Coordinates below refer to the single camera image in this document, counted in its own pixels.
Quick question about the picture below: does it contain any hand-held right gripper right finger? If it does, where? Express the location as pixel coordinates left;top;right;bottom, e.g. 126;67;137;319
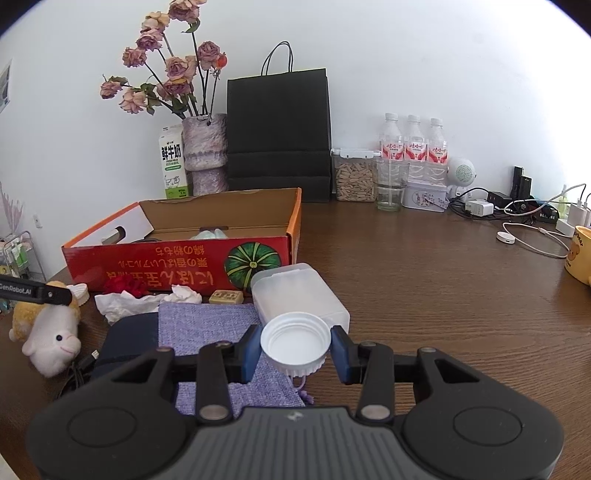
331;324;484;424

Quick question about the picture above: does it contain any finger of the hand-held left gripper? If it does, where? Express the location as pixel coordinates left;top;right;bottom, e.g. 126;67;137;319
0;276;74;308

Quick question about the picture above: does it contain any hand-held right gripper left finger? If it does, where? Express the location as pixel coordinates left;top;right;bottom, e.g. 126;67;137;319
110;324;262;424

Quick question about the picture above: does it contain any large white jar lid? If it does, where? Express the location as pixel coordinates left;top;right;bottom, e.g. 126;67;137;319
260;312;334;376

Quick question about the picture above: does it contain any plush sheep toy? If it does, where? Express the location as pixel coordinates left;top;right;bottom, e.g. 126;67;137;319
9;281;82;378

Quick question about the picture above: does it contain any translucent plastic container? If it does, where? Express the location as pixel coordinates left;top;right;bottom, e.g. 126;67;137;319
250;263;351;336

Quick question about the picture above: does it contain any large white tissue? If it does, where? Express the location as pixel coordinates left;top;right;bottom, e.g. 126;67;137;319
94;292;172;325

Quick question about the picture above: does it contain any red cardboard box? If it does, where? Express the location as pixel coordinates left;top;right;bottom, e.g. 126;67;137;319
61;187;303;297

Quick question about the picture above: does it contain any clear seed storage container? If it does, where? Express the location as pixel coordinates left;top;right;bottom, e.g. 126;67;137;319
331;147;378;203

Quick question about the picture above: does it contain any metal rack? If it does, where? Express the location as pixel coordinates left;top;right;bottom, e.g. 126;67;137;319
0;230;34;315

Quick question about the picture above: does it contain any small white lid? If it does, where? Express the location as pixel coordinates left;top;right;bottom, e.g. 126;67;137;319
67;283;90;308

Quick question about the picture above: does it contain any purple fabric pouch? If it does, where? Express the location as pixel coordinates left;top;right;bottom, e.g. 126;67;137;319
158;302;308;416

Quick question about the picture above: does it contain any small yellow block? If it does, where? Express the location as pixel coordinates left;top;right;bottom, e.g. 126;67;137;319
208;289;245;306

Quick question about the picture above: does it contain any small crumpled white tissue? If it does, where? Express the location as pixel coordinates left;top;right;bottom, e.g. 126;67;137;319
171;284;203;304

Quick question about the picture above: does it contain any dark blue case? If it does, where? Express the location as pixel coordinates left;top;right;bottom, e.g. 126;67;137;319
90;312;161;380

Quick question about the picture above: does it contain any pale crumpled tissue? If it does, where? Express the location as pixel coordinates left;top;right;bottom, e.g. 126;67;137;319
191;226;230;241

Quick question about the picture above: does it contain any clear glass cup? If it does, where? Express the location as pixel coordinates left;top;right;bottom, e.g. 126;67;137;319
374;159;410;212

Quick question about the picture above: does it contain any milk carton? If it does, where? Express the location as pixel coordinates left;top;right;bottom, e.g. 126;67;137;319
158;124;189;200

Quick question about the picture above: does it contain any purple stone vase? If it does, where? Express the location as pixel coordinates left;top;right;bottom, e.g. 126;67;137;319
181;113;230;196

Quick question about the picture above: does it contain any white round speaker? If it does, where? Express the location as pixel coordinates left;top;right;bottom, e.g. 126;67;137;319
447;157;476;197

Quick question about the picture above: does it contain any pink label water bottle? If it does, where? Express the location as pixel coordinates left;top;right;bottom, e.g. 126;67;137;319
427;117;451;167
403;115;428;164
379;113;405;163

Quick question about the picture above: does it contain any black paper bag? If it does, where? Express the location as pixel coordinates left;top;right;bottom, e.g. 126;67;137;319
225;41;334;204

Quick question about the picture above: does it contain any black upright device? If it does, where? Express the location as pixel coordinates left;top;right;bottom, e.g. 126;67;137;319
511;165;533;199

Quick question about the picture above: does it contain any yellow mug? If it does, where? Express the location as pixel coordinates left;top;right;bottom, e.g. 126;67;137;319
564;224;591;288

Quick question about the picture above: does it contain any dried pink roses bouquet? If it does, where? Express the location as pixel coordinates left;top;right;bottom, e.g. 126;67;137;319
100;0;228;119

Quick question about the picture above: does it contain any white power adapter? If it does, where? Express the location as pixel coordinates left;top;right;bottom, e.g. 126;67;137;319
555;202;591;236

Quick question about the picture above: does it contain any purple wall decal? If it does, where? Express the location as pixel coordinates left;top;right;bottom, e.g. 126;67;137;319
0;182;25;237

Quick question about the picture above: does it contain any black power cable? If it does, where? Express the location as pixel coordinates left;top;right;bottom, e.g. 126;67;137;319
448;186;491;218

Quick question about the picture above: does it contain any wall picture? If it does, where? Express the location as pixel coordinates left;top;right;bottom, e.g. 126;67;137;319
0;58;14;114

